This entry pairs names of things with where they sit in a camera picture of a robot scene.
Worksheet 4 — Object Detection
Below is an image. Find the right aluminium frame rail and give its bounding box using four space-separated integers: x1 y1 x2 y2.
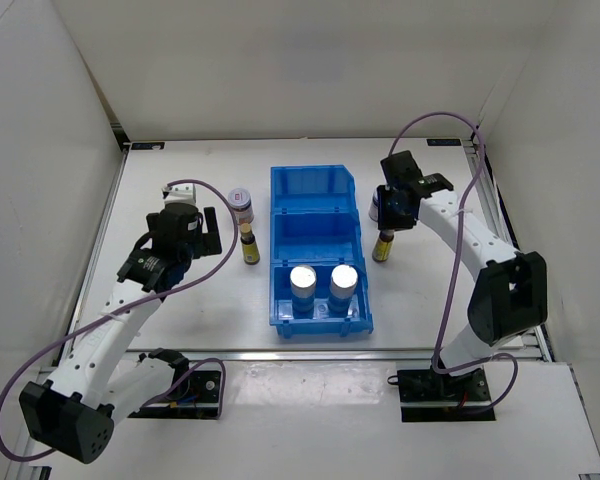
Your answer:
462 133 555 362

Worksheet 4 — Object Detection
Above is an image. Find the right yellow-label small bottle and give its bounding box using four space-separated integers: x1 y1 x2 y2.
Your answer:
372 230 395 263

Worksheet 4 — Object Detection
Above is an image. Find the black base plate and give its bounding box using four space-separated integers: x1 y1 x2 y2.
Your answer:
129 358 226 420
387 368 496 423

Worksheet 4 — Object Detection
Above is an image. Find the aluminium frame rail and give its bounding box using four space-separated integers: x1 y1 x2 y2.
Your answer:
29 347 536 401
462 133 555 362
66 121 129 334

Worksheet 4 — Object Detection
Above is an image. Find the dark sauce jar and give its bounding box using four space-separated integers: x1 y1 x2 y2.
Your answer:
368 191 379 222
227 187 254 224

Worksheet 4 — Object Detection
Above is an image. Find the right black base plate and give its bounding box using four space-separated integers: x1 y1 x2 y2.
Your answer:
387 368 496 423

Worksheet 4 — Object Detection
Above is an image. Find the silver-lid shaker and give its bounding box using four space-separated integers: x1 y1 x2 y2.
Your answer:
328 264 358 315
289 264 317 318

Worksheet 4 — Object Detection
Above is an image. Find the left aluminium frame rail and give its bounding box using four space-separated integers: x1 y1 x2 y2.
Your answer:
66 121 129 334

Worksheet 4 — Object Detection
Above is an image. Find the blue three-compartment plastic bin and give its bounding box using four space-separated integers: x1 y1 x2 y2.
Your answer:
269 165 374 339

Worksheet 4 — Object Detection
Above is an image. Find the front aluminium frame rail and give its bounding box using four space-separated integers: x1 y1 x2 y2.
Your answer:
29 347 536 401

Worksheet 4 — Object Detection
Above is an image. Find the purple cable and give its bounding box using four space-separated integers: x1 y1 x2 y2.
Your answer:
388 110 521 416
0 178 237 461

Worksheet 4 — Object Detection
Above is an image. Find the left blue corner label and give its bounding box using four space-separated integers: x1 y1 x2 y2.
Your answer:
130 142 165 151

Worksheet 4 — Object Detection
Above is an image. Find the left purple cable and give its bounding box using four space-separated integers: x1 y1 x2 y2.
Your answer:
0 178 237 461

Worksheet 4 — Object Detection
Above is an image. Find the left dark sauce jar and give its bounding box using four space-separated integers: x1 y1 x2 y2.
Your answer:
227 187 254 224

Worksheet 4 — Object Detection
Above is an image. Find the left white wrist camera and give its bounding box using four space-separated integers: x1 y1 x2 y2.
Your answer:
162 183 197 207

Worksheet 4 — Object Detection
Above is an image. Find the yellow-label small bottle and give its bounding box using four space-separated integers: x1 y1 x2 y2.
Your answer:
240 223 260 265
372 230 395 263

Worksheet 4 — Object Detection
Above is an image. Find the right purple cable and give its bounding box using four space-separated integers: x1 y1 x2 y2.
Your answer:
388 110 521 416

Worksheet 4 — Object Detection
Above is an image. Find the right dark sauce jar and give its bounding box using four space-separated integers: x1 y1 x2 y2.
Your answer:
368 191 379 222

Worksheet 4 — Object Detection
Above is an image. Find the left yellow-label small bottle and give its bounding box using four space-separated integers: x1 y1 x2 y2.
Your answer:
240 223 260 265

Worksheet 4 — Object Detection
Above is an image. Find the blue corner label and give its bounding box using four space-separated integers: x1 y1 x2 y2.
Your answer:
130 142 165 151
426 138 462 147

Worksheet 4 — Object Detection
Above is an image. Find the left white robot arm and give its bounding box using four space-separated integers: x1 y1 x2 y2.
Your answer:
19 202 222 464

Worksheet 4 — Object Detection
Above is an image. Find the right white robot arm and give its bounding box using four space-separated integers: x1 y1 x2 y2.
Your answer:
377 151 548 400

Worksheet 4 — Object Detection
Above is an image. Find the right blue corner label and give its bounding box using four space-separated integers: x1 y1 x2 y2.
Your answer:
426 138 462 147

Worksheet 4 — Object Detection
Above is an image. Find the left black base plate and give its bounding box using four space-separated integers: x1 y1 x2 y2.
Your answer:
129 358 226 420

